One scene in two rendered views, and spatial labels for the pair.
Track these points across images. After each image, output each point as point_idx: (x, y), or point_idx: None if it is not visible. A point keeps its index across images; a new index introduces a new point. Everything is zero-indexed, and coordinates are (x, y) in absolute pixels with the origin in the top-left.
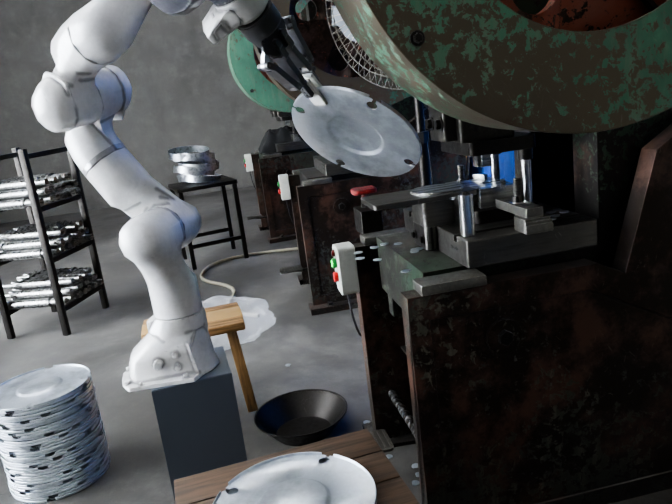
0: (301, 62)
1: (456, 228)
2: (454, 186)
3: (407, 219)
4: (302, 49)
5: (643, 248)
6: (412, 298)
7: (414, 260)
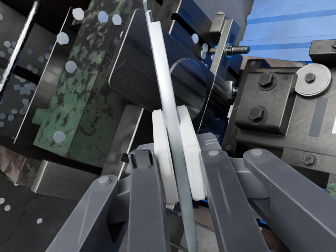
0: (215, 233)
1: (145, 134)
2: (197, 105)
3: (171, 6)
4: (283, 233)
5: None
6: (21, 185)
7: (91, 109)
